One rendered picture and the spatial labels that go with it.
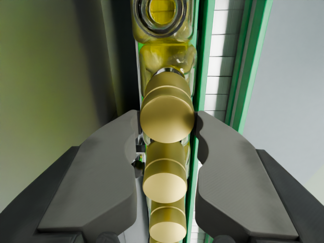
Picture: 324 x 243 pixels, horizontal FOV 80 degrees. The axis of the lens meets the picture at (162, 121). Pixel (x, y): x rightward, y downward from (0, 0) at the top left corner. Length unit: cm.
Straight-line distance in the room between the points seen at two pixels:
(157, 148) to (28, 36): 15
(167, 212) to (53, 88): 17
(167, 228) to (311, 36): 54
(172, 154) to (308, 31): 51
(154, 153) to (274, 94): 50
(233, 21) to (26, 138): 35
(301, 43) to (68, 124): 54
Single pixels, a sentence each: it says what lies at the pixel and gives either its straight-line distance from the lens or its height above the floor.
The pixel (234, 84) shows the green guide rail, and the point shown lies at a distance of 40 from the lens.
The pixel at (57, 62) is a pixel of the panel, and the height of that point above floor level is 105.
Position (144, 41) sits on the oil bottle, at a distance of 18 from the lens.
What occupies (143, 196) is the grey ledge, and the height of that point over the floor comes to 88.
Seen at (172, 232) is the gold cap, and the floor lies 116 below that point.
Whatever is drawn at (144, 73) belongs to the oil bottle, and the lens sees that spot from 18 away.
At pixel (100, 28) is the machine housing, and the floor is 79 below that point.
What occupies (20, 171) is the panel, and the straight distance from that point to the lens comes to 20.
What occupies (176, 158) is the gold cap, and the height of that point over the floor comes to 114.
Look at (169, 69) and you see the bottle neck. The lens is 17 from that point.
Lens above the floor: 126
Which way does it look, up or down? 60 degrees down
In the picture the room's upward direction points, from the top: 176 degrees counter-clockwise
